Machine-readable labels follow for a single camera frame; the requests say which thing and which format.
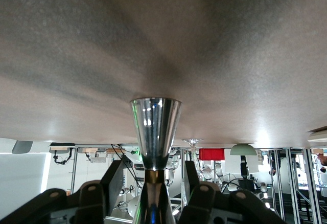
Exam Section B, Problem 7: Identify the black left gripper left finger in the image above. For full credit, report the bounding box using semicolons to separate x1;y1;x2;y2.
0;154;130;224

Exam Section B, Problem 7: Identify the steel double jigger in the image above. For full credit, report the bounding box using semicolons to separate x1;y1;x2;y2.
130;97;182;224

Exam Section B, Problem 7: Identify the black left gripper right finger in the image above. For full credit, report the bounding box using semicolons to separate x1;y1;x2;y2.
178;160;287;224

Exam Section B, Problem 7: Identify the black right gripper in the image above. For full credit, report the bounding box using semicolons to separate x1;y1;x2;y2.
240;154;250;177

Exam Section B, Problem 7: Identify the brown table cover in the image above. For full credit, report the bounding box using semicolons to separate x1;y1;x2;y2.
0;0;327;149

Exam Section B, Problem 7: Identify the red plastic bin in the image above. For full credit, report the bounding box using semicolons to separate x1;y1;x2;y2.
199;148;225;161

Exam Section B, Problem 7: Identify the clear wine glass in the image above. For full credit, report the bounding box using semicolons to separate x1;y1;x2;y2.
181;138;204;184

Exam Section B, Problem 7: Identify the green ceramic bowl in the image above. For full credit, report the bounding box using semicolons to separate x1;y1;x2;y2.
229;144;258;156

